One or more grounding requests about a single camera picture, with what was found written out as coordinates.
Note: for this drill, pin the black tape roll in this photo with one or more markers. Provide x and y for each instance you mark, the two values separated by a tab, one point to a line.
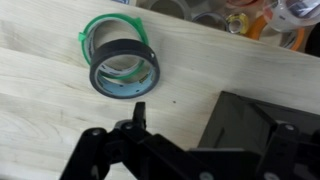
116	45

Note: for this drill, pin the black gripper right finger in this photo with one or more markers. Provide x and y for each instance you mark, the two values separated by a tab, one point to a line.
261	125

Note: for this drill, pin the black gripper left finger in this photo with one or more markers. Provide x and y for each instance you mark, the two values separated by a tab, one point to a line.
139	115

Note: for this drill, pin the small yellow tape roll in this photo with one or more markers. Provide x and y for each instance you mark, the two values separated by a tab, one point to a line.
245	23

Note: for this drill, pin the black metal tool chest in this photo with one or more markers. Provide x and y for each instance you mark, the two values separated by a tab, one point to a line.
220	133

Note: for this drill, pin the thin green tape roll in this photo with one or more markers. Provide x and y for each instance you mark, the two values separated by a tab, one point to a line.
115	16

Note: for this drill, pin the wide clear tape roll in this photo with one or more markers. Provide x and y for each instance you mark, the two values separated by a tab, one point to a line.
283	20

